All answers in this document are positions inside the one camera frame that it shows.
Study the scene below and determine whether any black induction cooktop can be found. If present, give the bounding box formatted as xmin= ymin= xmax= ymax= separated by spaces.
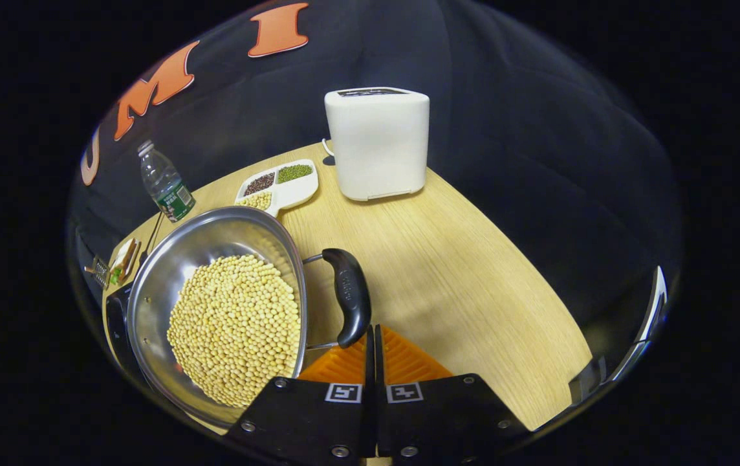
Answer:
xmin=103 ymin=282 xmax=151 ymax=389

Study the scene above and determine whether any stainless steel pot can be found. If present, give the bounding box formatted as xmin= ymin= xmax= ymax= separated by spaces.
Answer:
xmin=125 ymin=206 xmax=373 ymax=429

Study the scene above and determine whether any black cooktop cable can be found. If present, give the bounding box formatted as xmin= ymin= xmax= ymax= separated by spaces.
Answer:
xmin=144 ymin=210 xmax=167 ymax=256

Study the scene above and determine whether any clear plastic water bottle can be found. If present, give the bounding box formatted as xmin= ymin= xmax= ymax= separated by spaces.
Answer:
xmin=137 ymin=140 xmax=197 ymax=223

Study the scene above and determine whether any white toaster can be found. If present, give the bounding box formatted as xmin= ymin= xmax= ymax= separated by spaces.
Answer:
xmin=324 ymin=87 xmax=430 ymax=202

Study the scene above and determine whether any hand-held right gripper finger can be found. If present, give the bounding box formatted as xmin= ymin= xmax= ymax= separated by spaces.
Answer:
xmin=224 ymin=324 xmax=376 ymax=466
xmin=375 ymin=324 xmax=532 ymax=466

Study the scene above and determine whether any sandwich with lettuce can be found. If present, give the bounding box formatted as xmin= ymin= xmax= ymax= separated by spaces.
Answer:
xmin=108 ymin=238 xmax=141 ymax=285

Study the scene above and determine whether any white divided bean dish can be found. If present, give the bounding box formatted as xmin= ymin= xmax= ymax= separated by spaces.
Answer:
xmin=234 ymin=159 xmax=320 ymax=217

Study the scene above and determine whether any pile of soybeans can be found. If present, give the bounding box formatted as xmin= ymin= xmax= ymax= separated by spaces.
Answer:
xmin=166 ymin=254 xmax=303 ymax=408

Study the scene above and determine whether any metal wire utensil holder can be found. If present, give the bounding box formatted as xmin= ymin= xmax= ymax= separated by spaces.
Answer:
xmin=83 ymin=256 xmax=110 ymax=289

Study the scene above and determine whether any black backdrop cloth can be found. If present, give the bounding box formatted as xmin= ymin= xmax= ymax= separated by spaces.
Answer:
xmin=66 ymin=0 xmax=684 ymax=415

